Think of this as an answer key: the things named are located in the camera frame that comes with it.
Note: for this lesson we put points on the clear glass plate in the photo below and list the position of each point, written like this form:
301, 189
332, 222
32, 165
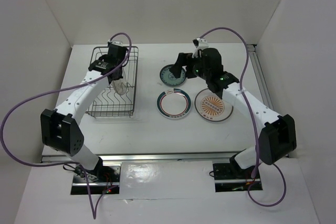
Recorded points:
120, 86

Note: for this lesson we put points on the blue patterned plate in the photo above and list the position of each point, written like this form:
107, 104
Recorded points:
169, 79

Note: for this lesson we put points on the aluminium frame rail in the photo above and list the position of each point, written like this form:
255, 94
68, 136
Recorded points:
147, 132

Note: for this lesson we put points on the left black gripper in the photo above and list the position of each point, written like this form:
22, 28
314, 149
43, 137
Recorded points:
121, 77

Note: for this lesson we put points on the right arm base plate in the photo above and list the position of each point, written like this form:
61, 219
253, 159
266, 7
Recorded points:
226, 180

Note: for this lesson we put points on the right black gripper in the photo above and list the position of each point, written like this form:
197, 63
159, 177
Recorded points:
183, 59

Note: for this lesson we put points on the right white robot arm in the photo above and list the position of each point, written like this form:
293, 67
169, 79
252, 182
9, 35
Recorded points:
275, 134

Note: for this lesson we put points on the green red rimmed plate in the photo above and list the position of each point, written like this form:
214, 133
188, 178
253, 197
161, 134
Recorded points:
174, 103

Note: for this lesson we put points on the orange sunburst plate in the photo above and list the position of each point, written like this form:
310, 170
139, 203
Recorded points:
211, 108

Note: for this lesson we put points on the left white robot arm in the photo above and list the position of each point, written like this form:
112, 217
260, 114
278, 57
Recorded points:
60, 127

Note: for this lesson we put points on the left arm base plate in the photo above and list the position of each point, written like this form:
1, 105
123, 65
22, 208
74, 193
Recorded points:
97, 185

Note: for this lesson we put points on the grey wire dish rack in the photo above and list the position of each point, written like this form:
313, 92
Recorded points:
118, 99

